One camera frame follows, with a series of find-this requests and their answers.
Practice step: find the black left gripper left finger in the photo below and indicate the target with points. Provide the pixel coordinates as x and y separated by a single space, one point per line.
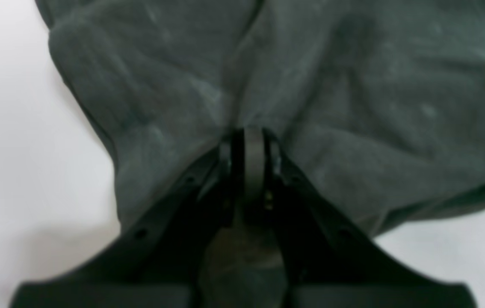
156 262

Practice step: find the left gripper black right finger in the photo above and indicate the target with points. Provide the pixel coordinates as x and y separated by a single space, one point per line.
329 262

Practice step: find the dark grey t-shirt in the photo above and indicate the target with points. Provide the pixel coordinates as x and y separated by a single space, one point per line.
380 103

